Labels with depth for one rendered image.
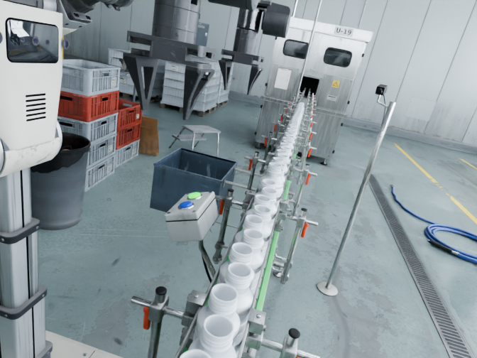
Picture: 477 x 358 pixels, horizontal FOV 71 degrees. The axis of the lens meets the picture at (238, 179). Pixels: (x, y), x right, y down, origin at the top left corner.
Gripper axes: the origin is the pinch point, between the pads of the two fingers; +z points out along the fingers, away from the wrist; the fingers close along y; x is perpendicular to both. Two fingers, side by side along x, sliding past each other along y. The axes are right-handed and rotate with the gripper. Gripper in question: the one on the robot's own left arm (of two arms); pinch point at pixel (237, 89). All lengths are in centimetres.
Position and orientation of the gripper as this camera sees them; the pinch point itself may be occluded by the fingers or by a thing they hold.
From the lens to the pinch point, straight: 91.9
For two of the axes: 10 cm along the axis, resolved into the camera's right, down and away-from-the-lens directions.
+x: -2.3, 3.0, -9.3
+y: -9.6, -2.4, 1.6
